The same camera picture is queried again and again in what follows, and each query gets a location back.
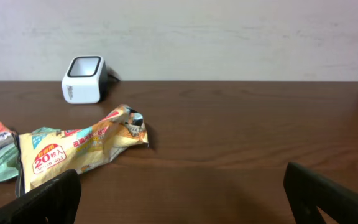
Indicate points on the teal snack packet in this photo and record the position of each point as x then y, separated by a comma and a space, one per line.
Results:
0, 163

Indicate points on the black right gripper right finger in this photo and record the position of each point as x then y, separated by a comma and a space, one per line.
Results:
308, 193

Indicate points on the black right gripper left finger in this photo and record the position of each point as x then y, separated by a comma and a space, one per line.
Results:
55, 201

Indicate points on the white barcode scanner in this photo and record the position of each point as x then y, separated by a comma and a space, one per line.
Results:
85, 80

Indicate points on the yellow snack bag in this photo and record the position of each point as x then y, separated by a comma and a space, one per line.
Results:
85, 149

